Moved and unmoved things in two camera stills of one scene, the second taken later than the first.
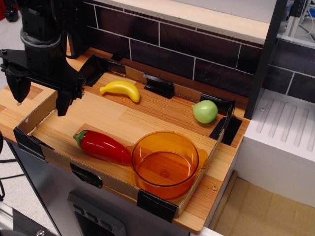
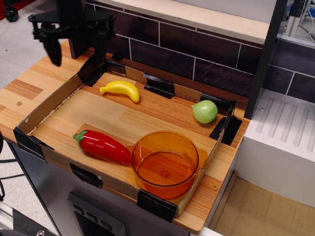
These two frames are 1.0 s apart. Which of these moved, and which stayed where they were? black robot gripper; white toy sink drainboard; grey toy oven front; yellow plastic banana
Moved: black robot gripper
Stayed: grey toy oven front; yellow plastic banana; white toy sink drainboard
